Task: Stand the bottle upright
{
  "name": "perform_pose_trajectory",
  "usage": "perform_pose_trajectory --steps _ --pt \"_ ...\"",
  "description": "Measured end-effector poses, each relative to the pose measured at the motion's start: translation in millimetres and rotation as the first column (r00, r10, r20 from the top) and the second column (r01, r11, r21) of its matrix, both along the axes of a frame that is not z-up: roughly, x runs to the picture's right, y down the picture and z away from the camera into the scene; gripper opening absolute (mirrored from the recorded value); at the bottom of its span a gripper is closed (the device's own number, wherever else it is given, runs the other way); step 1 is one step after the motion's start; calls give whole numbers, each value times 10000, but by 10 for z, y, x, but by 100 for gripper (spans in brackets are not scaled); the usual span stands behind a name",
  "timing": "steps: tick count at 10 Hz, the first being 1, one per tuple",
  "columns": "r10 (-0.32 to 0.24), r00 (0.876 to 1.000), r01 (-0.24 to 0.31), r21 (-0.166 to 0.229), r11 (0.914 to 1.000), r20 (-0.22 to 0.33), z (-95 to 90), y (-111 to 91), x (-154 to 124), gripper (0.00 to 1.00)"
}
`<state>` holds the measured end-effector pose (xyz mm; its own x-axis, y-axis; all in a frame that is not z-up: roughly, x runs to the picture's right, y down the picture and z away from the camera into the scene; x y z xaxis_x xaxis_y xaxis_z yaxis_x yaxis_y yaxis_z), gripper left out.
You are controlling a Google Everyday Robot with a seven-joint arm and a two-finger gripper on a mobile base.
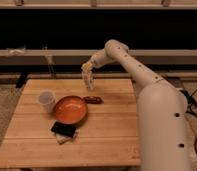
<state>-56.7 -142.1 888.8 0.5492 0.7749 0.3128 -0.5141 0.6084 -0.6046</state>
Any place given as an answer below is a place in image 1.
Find clear plastic cup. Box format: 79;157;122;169
37;90;55;114

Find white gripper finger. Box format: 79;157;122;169
88;72;94;90
82;72;90;89

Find wooden table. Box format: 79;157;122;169
0;79;140;168

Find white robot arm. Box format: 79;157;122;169
82;39;192;171

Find black cable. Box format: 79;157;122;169
179;79;197;168

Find black sponge block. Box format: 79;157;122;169
51;122;76;138

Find orange bowl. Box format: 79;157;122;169
53;96;88;124

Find grey metal rail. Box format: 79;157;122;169
0;49;197;65

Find dark red lying bottle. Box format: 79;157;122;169
83;96;103;104

